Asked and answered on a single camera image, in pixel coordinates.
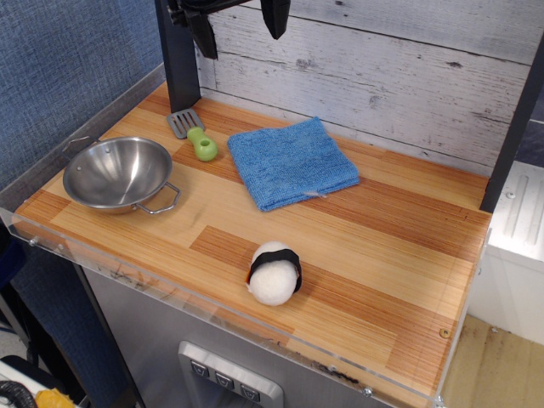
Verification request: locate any steel bowl with handles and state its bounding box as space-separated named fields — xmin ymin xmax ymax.
xmin=63 ymin=136 xmax=181 ymax=215

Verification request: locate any blue folded cloth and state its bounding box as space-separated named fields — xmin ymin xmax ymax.
xmin=227 ymin=117 xmax=360 ymax=212

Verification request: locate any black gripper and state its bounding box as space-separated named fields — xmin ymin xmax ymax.
xmin=167 ymin=0 xmax=291 ymax=60

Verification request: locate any dark right upright post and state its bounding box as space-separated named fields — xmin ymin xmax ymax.
xmin=479 ymin=42 xmax=543 ymax=213

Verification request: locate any dark upright post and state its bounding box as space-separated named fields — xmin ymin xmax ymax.
xmin=155 ymin=0 xmax=201 ymax=112
xmin=479 ymin=42 xmax=543 ymax=213

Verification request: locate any black braided hose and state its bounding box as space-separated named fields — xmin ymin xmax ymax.
xmin=0 ymin=380 xmax=39 ymax=408

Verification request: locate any yellow object bottom left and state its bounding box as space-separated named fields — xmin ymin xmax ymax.
xmin=35 ymin=388 xmax=77 ymax=408

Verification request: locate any clear acrylic edge guard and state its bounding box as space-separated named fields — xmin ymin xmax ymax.
xmin=1 ymin=180 xmax=490 ymax=407

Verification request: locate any green handled grey spatula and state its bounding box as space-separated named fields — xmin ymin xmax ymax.
xmin=167 ymin=109 xmax=218 ymax=162

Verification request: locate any dark left upright post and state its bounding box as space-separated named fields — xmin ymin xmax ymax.
xmin=155 ymin=0 xmax=201 ymax=112

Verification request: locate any silver button panel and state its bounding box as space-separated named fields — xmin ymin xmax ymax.
xmin=178 ymin=341 xmax=284 ymax=407

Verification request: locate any white plush rice ball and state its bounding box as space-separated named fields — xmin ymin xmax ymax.
xmin=246 ymin=241 xmax=303 ymax=306

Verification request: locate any stainless steel cabinet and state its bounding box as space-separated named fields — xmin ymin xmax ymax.
xmin=83 ymin=268 xmax=380 ymax=407

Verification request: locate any white appliance at right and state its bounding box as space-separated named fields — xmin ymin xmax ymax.
xmin=467 ymin=161 xmax=543 ymax=344

